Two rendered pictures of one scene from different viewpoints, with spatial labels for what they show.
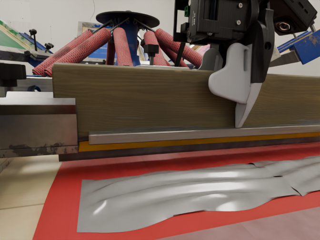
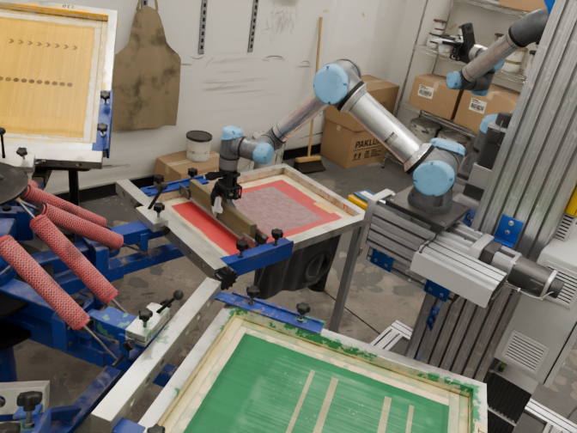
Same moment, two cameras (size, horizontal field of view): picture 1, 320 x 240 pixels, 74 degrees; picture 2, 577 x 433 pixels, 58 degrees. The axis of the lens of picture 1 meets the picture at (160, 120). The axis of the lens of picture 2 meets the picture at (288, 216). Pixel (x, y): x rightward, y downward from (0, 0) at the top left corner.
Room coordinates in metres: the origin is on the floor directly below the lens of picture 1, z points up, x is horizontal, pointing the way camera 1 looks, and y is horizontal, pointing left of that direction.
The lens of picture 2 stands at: (0.90, 1.60, 2.02)
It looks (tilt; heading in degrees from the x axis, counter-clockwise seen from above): 29 degrees down; 241
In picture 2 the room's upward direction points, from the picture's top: 10 degrees clockwise
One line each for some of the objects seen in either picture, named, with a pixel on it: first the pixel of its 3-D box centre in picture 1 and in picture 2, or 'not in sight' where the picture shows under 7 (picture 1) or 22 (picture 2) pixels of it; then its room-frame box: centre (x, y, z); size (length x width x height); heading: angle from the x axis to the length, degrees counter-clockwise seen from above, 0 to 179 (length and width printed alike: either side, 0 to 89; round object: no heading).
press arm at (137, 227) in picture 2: not in sight; (136, 232); (0.61, 0.02, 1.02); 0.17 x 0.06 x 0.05; 18
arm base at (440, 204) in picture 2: not in sight; (433, 191); (-0.32, 0.37, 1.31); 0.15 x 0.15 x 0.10
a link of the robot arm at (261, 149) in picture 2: not in sight; (258, 149); (0.18, -0.01, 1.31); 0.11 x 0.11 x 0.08; 42
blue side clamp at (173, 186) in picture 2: not in sight; (175, 191); (0.38, -0.35, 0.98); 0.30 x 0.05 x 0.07; 18
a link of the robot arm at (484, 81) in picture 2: not in sight; (479, 82); (-0.87, -0.12, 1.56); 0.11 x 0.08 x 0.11; 1
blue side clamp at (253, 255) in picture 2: not in sight; (257, 256); (0.21, 0.18, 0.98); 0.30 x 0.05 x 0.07; 18
